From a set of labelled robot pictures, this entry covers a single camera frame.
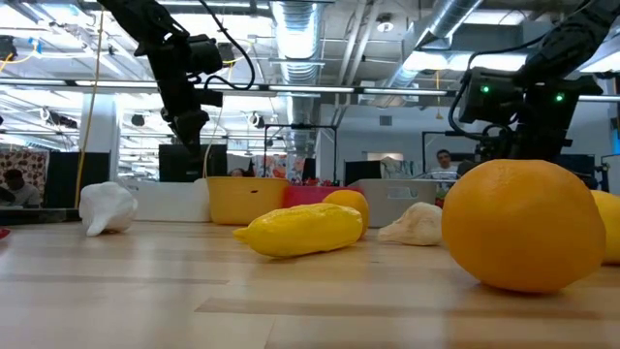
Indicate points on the black metal stand frame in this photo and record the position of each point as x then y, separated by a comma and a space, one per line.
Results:
436, 133
300, 127

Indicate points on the yellow lemon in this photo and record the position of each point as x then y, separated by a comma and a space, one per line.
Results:
611, 228

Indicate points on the beige garlic bulb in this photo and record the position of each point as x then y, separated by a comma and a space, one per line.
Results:
416, 225

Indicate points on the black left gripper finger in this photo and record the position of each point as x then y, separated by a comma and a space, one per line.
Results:
191, 131

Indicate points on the white plastic basket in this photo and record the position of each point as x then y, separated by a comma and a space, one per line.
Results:
169, 201

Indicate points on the small red tomato green stem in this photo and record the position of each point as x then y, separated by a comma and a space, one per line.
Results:
438, 199

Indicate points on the orange lemon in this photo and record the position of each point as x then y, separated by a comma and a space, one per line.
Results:
349, 201
523, 228

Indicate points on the grey plastic basket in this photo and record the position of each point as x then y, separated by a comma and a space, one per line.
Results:
397, 199

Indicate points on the person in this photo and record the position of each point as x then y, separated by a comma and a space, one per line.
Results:
443, 165
237, 172
19, 191

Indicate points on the black monitor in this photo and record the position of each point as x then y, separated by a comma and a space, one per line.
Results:
80, 174
362, 172
579, 169
169, 165

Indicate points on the black ceiling camera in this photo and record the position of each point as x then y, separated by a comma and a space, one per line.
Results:
230, 51

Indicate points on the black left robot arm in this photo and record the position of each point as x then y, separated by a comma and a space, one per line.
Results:
145, 14

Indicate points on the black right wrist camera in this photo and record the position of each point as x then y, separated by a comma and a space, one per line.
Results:
489, 97

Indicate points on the yellow plastic basket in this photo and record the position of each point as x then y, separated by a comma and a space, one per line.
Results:
242, 201

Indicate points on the white garlic bulb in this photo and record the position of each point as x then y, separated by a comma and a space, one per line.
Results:
109, 208

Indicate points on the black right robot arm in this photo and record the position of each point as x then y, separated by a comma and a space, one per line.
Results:
571, 39

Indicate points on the clear plastic basket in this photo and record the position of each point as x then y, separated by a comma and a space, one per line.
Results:
453, 186

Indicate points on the long ceiling light bar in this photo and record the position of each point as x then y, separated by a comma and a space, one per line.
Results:
310, 88

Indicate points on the red plastic basket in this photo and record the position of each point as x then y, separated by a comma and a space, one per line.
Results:
305, 196

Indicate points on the patterned partition panel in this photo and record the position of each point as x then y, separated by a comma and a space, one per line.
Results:
34, 162

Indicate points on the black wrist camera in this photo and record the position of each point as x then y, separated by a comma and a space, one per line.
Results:
489, 97
206, 54

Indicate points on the silver ventilation duct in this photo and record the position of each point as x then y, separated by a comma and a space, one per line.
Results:
445, 19
298, 39

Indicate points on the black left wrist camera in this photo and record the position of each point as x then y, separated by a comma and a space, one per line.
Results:
206, 54

